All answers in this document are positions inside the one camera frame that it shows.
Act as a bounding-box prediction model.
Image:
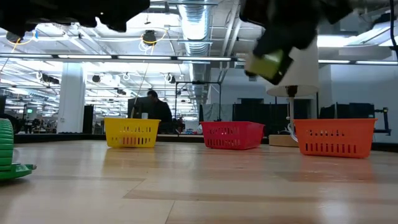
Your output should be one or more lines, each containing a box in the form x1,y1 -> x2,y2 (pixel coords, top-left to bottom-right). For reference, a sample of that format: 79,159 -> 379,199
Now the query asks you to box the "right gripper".
239,0 -> 324,85

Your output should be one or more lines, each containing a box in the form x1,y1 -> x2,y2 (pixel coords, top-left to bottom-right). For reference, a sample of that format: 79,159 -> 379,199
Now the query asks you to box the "green and white charger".
244,49 -> 285,80

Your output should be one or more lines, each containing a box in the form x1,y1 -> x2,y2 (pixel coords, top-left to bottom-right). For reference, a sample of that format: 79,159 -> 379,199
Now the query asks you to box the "green segmented flexible cable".
0,118 -> 37,182

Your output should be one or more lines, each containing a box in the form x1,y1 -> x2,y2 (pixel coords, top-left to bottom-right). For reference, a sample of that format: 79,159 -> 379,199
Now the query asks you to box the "white shade table lamp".
266,36 -> 320,148

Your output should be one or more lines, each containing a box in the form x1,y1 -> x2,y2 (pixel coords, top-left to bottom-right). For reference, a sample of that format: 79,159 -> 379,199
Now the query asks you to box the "long ceiling light strip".
0,52 -> 398,66

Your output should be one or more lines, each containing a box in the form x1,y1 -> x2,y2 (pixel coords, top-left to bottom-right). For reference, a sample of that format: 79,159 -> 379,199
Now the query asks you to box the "black room divider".
320,102 -> 376,119
232,98 -> 318,138

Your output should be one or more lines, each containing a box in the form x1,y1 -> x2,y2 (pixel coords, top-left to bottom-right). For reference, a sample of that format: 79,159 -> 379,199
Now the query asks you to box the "grey curtain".
201,103 -> 234,123

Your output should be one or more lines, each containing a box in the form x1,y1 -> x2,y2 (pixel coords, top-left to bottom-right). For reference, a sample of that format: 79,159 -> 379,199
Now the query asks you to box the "red plastic basket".
200,121 -> 266,151

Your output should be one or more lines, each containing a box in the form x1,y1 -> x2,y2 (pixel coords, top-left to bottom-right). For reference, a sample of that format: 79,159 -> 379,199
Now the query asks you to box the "black monitor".
127,96 -> 154,120

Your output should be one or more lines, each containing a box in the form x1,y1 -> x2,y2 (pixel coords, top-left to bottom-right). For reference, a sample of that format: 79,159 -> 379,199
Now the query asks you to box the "orange plastic basket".
294,118 -> 379,160

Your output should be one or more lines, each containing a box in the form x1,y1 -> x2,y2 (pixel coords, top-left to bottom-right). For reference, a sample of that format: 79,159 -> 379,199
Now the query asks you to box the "white column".
57,62 -> 86,134

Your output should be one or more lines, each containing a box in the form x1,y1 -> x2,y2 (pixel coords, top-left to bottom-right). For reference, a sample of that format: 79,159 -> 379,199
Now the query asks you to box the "person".
146,89 -> 174,124

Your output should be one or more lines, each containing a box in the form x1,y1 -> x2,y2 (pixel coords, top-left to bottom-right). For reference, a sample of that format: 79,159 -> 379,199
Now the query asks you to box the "tall black cabinet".
82,105 -> 95,131

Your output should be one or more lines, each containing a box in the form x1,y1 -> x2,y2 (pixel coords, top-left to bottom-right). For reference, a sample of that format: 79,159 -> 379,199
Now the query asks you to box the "yellow plastic basket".
104,117 -> 162,149

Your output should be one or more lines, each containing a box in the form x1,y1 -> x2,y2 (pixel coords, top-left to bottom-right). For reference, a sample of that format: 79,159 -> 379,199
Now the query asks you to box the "black ceiling camera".
142,29 -> 158,47
5,30 -> 24,44

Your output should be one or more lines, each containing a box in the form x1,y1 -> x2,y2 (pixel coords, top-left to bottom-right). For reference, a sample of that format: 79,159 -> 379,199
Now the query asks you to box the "silver ventilation duct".
178,0 -> 216,105

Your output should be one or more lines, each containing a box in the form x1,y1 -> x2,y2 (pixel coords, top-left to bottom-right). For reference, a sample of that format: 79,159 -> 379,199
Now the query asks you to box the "white lamp cable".
286,123 -> 300,144

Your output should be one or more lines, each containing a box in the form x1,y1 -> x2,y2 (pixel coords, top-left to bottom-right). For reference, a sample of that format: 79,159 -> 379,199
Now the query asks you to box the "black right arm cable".
388,0 -> 398,52

